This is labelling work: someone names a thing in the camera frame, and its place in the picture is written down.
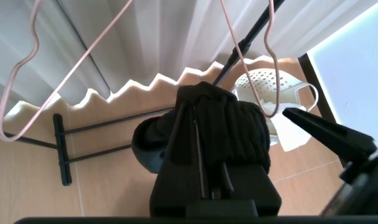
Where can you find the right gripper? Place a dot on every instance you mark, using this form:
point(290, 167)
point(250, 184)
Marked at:
point(366, 186)

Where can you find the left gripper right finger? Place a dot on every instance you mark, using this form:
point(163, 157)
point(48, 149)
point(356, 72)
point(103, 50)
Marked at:
point(251, 186)

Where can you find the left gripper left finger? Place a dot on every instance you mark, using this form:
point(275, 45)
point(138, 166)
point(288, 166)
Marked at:
point(176, 180)

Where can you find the white printed t-shirt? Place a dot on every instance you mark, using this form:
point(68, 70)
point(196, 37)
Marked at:
point(291, 133)

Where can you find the black shorts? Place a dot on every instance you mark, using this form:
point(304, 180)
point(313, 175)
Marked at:
point(232, 130)

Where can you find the white laundry basket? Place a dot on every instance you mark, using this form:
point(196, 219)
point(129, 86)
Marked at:
point(263, 79)

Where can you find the black clothes rack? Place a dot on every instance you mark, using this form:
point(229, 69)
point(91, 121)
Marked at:
point(62, 149)

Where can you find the white curtain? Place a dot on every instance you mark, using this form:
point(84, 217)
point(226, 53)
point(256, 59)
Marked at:
point(151, 37)

